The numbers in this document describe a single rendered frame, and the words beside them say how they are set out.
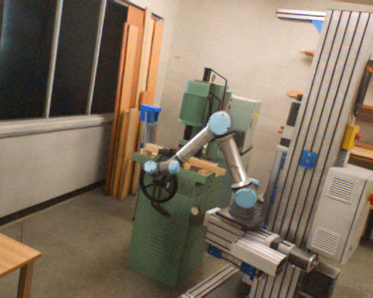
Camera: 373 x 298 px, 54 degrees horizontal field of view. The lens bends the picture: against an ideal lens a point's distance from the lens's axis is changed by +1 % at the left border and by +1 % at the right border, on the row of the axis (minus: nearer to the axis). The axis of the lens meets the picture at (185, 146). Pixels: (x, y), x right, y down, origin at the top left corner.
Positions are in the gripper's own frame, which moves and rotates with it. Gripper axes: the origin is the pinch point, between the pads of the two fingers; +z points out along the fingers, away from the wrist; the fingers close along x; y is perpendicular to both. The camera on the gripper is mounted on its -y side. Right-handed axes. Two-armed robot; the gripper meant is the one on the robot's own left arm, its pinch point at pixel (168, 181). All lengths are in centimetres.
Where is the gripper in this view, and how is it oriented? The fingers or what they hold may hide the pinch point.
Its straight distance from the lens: 235.6
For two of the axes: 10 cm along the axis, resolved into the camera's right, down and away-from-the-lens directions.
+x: 8.9, 2.6, -3.7
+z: 2.5, 3.9, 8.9
